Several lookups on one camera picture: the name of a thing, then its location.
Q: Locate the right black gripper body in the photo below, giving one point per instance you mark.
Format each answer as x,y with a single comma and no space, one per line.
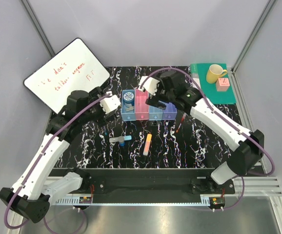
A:
162,95

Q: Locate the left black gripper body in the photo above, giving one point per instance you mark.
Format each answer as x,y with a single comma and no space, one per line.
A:
97,112

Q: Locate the sky blue bin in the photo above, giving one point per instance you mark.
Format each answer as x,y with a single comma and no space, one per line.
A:
155,113

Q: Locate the pink bin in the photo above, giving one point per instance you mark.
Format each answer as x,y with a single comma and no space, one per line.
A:
141,108

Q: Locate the small white eraser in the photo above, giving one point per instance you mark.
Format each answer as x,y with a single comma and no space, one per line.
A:
128,109

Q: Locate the light blue bin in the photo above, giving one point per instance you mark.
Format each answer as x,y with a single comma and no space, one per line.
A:
127,116

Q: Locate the blue ink bottle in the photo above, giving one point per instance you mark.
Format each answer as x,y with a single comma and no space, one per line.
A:
128,99

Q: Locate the red pen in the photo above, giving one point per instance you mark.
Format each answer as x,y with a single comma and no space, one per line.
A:
181,121

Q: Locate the orange pink highlighter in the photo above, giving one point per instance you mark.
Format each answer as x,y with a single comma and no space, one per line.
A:
147,144

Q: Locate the yellow mug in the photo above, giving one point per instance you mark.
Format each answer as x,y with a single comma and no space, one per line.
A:
215,72

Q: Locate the pink cube box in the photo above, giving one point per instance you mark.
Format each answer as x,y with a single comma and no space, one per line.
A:
222,84

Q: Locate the purple bin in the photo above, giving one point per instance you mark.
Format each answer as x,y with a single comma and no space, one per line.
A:
170,112

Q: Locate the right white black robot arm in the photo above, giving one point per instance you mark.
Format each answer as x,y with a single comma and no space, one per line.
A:
168,86

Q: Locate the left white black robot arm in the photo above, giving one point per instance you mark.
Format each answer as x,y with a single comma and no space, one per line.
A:
29,196

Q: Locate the grey marker with blue cap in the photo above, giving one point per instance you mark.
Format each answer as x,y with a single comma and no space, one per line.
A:
120,139

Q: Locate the white dry-erase board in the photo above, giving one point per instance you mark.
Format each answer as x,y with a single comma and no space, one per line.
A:
75,67

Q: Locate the black marble pattern mat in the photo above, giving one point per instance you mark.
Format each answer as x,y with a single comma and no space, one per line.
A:
194,146

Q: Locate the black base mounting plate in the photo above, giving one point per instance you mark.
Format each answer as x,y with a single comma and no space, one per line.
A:
195,181

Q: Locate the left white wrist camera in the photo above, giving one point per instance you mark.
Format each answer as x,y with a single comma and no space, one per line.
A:
110,103

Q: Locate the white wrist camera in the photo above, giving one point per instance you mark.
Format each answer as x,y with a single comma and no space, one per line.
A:
110,103
150,85

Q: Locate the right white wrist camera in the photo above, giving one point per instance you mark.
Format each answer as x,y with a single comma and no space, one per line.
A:
150,85

